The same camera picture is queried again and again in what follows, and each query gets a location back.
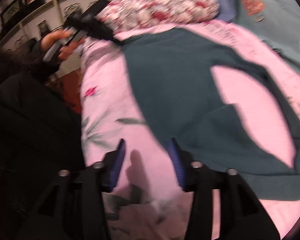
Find dark green pants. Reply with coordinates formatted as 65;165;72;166
121;28;300;201

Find white wall shelf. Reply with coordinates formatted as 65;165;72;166
0;0;97;49

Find pink floral bedsheet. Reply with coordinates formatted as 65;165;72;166
81;20;300;239

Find person's left hand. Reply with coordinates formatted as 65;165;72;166
40;28;87;63

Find teal heart-print quilt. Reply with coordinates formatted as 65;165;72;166
236;0;300;74

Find red floral pillow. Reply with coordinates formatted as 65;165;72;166
95;0;220;33

